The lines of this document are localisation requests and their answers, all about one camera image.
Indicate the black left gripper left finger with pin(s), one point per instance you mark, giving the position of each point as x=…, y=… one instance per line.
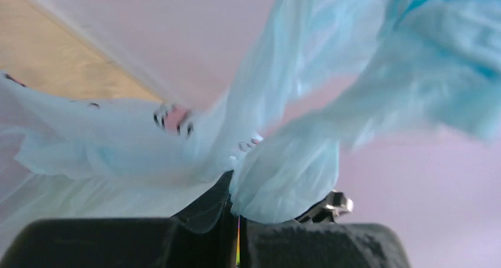
x=200, y=235

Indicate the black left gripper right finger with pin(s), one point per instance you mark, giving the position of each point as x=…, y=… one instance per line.
x=317, y=245

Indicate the light blue printed plastic bag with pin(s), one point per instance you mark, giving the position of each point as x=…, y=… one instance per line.
x=324, y=74

